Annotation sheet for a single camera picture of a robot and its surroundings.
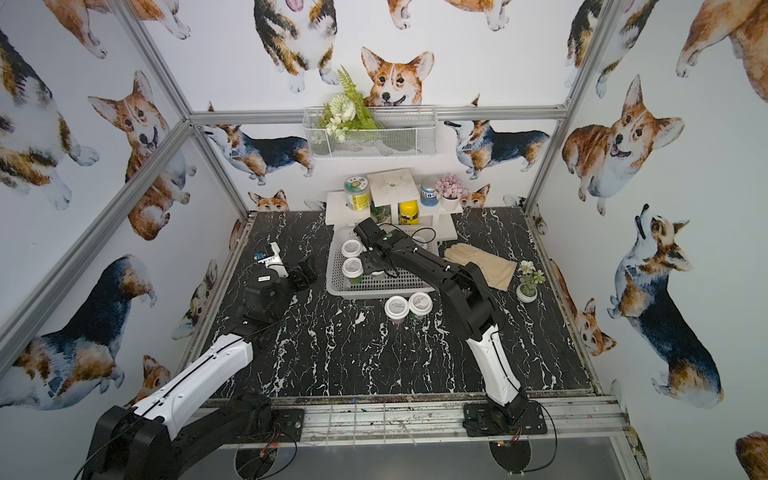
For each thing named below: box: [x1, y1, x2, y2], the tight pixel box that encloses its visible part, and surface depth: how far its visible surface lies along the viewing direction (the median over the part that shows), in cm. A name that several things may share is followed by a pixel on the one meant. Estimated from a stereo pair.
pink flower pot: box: [435, 173, 470, 211], surface depth 97 cm
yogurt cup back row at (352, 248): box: [341, 239, 367, 258], surface depth 102 cm
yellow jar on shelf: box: [398, 200, 419, 225], surface depth 111 cm
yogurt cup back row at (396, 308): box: [384, 295, 410, 324], surface depth 89 cm
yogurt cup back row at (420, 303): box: [408, 291, 433, 316], surface depth 90 cm
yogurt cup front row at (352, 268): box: [341, 257, 364, 285], surface depth 97 cm
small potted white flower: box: [516, 260, 547, 304], surface depth 94 cm
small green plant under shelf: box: [370, 204, 392, 224], surface depth 112 cm
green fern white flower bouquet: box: [317, 64, 377, 143], surface depth 82 cm
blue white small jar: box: [420, 177, 439, 208], surface depth 100 cm
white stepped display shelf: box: [325, 168, 463, 241], surface depth 102 cm
